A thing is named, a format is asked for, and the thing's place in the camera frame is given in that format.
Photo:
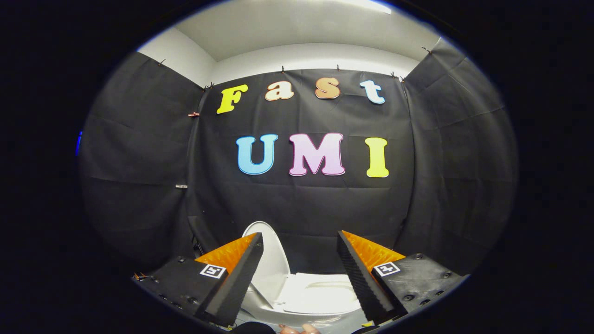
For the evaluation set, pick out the white toilet seat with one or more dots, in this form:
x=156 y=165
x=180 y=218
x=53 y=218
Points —
x=297 y=297

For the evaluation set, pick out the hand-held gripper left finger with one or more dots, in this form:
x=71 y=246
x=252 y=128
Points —
x=239 y=283

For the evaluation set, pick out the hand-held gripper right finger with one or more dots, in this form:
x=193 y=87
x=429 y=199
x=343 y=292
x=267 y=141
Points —
x=359 y=283

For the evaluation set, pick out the black backdrop cloth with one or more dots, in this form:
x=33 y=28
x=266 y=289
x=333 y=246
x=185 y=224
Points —
x=301 y=204

